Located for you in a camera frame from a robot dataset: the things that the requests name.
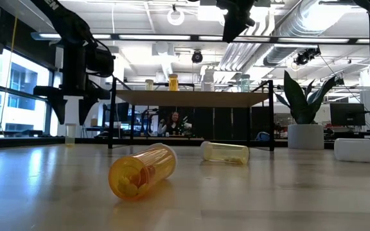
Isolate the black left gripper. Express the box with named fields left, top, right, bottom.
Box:
left=33, top=64, right=111, bottom=126

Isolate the green pill bottle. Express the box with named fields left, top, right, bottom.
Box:
left=240, top=74, right=251, bottom=93

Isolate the blue chair back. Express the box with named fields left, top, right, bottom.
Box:
left=255, top=131, right=271, bottom=142

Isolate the orange pill bottle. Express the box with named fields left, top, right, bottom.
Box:
left=168, top=73, right=179, bottom=92
left=108, top=143, right=178, bottom=202

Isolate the yellow extension cable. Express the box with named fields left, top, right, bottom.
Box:
left=0, top=14, right=19, bottom=137

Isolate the wooden shelf with black legs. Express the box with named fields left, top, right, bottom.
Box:
left=107, top=76, right=276, bottom=152

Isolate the large glass window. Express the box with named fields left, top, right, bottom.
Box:
left=0, top=47, right=59, bottom=139

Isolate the black camera on mount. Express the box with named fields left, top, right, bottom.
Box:
left=293, top=47, right=321, bottom=67

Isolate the green plant in white pot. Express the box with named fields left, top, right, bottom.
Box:
left=274, top=69, right=337, bottom=150

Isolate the black dome camera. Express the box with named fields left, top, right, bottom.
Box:
left=191, top=49, right=204, bottom=64

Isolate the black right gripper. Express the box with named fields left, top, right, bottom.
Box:
left=216, top=0, right=257, bottom=44

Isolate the white ring lamp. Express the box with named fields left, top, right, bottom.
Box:
left=167, top=8, right=186, bottom=26

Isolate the person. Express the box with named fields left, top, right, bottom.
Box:
left=157, top=110, right=193, bottom=136

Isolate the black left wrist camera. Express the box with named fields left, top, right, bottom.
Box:
left=86, top=47, right=115, bottom=78

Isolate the dark room divider panel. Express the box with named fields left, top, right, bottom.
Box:
left=130, top=105, right=276, bottom=142

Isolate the silver ventilation duct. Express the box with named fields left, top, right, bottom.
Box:
left=216, top=41, right=271, bottom=73
left=261, top=0, right=362, bottom=67

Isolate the black aluminium table frame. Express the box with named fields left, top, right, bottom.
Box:
left=0, top=136, right=335, bottom=150

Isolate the black computer monitor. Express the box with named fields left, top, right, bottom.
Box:
left=106, top=101, right=130, bottom=123
left=329, top=102, right=367, bottom=127

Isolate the black linear pendant light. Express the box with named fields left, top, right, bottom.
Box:
left=30, top=31, right=370, bottom=45

